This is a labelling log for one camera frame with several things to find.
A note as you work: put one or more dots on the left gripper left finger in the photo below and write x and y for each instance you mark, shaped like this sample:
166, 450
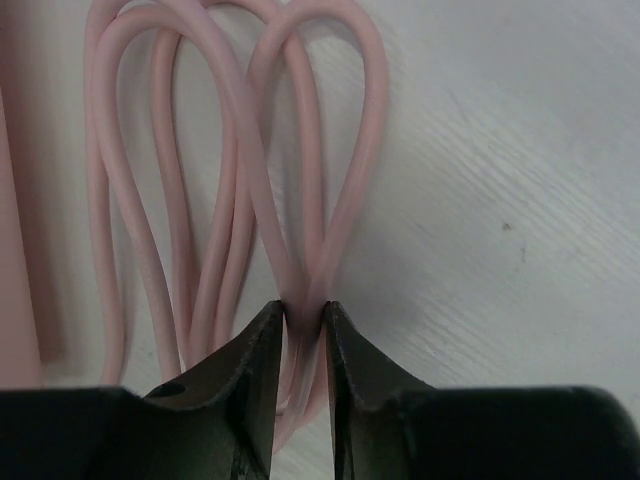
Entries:
214, 421

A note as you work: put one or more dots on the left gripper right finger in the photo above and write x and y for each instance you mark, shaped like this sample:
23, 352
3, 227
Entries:
388, 424

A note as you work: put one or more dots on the pink power strip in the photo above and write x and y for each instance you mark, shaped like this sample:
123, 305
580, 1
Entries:
30, 125

